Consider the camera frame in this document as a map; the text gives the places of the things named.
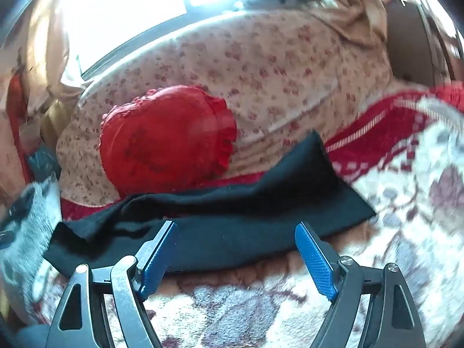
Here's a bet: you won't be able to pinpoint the brown wooden furniture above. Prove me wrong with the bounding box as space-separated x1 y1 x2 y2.
383 0 458 85

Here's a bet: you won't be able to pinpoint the red heart-shaped frilled pillow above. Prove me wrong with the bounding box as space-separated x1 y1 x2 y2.
99 84 237 198

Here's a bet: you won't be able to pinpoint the red cloth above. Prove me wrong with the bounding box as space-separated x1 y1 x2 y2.
6 72 30 184

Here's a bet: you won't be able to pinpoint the black pants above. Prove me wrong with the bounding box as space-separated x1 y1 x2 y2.
43 130 377 274

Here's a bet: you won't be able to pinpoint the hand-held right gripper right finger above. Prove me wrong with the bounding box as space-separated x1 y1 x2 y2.
294 222 426 348

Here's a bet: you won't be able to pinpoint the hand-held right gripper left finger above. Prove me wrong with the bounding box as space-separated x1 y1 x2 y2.
44 220 178 348

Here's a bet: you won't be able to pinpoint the small black object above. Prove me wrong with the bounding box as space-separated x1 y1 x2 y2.
0 188 35 251

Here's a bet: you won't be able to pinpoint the dark grey cloth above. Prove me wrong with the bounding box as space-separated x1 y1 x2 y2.
232 0 305 14

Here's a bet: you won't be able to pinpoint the red and white patterned blanket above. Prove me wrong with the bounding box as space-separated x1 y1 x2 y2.
0 83 464 348

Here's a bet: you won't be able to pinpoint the beige curtain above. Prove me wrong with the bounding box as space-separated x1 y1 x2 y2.
20 0 91 146
304 0 390 48

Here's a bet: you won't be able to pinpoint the window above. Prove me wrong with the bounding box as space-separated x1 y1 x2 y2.
60 0 263 75

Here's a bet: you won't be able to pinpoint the grey terry towel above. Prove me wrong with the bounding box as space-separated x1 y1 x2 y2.
0 181 63 298

